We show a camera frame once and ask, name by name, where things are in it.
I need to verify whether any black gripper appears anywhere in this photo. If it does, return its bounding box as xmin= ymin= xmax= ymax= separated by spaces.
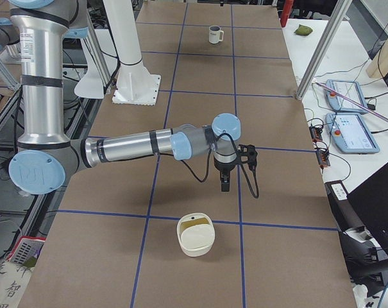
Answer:
xmin=214 ymin=153 xmax=237 ymax=192

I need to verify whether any white mug with handle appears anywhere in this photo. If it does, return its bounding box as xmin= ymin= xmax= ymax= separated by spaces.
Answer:
xmin=208 ymin=25 xmax=224 ymax=44

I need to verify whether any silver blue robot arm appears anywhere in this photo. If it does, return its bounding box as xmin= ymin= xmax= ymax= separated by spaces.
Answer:
xmin=8 ymin=1 xmax=244 ymax=194

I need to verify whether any black orange circuit board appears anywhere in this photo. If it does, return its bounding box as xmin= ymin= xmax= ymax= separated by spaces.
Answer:
xmin=316 ymin=150 xmax=330 ymax=168
xmin=309 ymin=126 xmax=323 ymax=142

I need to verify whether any metal reacher grabber stick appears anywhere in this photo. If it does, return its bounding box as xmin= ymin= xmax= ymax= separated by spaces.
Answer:
xmin=312 ymin=81 xmax=388 ymax=123

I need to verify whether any lower teach pendant tablet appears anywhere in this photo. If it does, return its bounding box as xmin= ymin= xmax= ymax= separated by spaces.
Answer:
xmin=325 ymin=112 xmax=380 ymax=154

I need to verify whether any teach pendant tablet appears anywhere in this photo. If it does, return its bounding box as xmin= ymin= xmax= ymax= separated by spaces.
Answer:
xmin=325 ymin=112 xmax=380 ymax=154
xmin=326 ymin=79 xmax=367 ymax=114

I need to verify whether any black laptop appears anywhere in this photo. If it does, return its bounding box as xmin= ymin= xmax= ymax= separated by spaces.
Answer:
xmin=348 ymin=162 xmax=388 ymax=254

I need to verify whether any upper teach pendant tablet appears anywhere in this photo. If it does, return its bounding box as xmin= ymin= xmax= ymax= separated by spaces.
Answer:
xmin=326 ymin=79 xmax=367 ymax=114

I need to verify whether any green bean bag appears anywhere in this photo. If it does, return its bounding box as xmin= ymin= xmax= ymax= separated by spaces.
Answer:
xmin=294 ymin=24 xmax=313 ymax=37

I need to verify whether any red cylinder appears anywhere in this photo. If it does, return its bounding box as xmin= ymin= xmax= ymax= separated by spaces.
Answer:
xmin=280 ymin=0 xmax=294 ymax=28

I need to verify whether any wooden plank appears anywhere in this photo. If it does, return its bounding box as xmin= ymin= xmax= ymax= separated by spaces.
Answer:
xmin=367 ymin=0 xmax=388 ymax=78

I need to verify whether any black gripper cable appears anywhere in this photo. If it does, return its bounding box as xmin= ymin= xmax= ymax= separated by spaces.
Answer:
xmin=180 ymin=133 xmax=260 ymax=200

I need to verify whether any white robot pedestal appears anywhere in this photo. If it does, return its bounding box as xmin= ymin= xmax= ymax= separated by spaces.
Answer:
xmin=103 ymin=0 xmax=161 ymax=105

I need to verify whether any aluminium frame post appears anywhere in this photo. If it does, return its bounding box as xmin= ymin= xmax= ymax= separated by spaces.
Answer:
xmin=295 ymin=0 xmax=352 ymax=101

